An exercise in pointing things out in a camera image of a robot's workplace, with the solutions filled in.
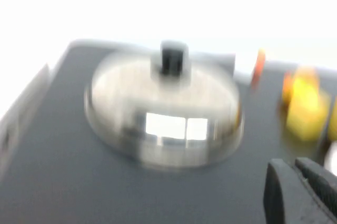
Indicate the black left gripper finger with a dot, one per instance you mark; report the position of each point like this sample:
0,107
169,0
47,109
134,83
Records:
295,197

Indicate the stainless steel pot lid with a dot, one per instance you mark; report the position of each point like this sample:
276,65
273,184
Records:
137,95

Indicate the white USB charger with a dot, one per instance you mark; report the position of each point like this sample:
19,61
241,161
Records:
332,159

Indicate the large yellow cube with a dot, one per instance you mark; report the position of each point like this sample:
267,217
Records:
333,129

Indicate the small yellow cube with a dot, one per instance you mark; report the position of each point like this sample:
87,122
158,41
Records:
302,108

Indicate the small orange object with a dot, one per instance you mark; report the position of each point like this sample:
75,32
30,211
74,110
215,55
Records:
287,86

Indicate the orange cube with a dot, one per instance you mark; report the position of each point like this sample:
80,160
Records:
258,69

